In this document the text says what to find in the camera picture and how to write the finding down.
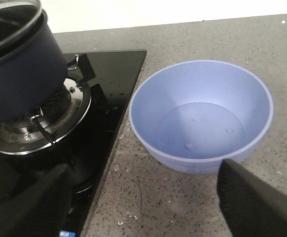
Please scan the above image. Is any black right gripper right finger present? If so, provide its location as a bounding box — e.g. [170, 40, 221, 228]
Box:
[216, 159, 287, 237]

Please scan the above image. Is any black gas burner head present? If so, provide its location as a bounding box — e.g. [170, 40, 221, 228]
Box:
[2, 86, 71, 134]

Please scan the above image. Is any dark blue cooking pot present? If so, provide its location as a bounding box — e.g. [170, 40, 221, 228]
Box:
[0, 10, 68, 122]

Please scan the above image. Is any light blue plastic bowl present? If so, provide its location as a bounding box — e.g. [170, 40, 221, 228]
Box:
[129, 60, 274, 174]

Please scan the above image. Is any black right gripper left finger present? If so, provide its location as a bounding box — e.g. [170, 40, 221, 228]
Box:
[0, 164, 72, 237]

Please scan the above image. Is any glass pot lid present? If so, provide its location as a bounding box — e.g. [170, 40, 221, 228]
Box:
[0, 0, 42, 58]

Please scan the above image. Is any black glass gas stove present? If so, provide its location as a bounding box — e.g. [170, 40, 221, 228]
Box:
[0, 50, 146, 237]

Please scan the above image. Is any blue energy label sticker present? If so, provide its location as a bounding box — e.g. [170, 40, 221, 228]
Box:
[59, 230, 76, 237]

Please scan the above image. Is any black metal pot support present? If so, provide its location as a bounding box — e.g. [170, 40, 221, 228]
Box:
[0, 53, 95, 155]

